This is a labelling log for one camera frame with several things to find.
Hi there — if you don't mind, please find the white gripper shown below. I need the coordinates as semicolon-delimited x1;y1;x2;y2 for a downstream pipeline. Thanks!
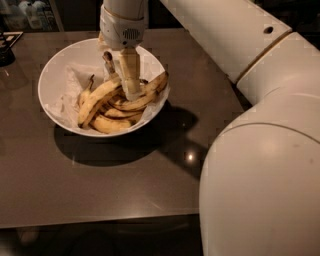
100;5;145;101

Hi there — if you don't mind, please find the long top yellow banana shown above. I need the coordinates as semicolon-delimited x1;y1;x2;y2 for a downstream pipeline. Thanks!
77;76;121;127

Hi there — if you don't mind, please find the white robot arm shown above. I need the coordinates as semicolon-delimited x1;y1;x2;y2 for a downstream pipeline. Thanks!
161;0;320;256

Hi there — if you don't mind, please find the white ceramic bowl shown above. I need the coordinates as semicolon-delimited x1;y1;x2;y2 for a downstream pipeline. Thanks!
38;38;170;138

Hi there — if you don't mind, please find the yellow banana bunch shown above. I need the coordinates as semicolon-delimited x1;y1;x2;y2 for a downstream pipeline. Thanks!
78;51;168;134

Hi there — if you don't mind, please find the white paper bowl liner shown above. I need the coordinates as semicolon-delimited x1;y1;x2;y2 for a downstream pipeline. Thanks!
38;56;170;137

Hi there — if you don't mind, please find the shelf with plastic bottles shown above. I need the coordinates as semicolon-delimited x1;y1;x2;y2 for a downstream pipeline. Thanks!
0;0;63;32

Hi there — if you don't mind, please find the black object at left edge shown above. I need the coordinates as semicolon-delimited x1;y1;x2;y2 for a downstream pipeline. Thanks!
0;32;23;67

